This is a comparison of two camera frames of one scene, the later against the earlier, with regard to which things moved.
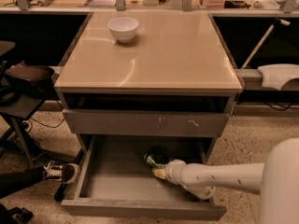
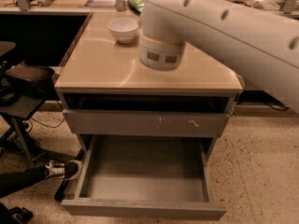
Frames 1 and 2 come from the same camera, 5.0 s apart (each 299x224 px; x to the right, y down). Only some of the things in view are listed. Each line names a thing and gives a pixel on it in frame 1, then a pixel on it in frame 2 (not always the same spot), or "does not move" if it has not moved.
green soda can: x=155 y=159 -> x=136 y=1
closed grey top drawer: x=146 y=123 does not move
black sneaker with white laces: x=65 y=173 does not move
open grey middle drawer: x=114 y=179 does not move
